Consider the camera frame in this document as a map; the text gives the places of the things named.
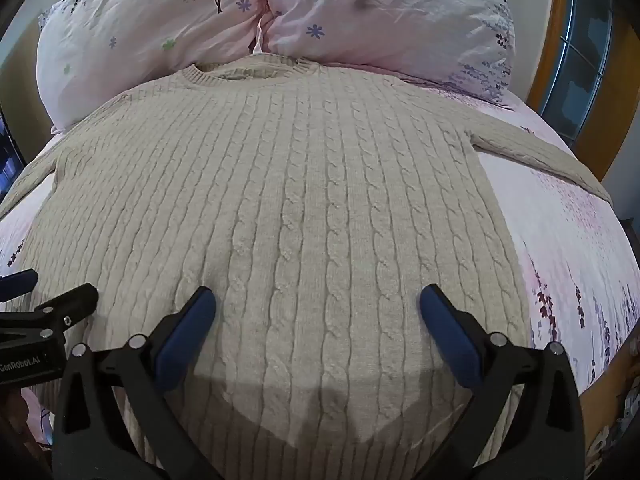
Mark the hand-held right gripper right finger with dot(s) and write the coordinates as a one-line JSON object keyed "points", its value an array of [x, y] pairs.
{"points": [[442, 320]]}

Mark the pink flower print pillow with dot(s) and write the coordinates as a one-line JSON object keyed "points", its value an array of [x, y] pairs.
{"points": [[400, 15]]}

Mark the dark object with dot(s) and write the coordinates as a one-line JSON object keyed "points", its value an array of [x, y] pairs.
{"points": [[7, 160]]}

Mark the pink floral bed sheet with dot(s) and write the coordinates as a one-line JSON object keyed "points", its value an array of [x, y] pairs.
{"points": [[575, 260]]}

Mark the pink tree print pillow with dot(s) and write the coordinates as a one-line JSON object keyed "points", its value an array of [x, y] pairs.
{"points": [[150, 35]]}

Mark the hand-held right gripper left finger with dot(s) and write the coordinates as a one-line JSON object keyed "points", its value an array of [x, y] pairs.
{"points": [[192, 320]]}

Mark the wooden framed glass door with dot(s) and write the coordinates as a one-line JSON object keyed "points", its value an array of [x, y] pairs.
{"points": [[550, 35]]}

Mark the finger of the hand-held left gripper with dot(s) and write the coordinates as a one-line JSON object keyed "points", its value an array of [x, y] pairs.
{"points": [[70, 305], [17, 284]]}

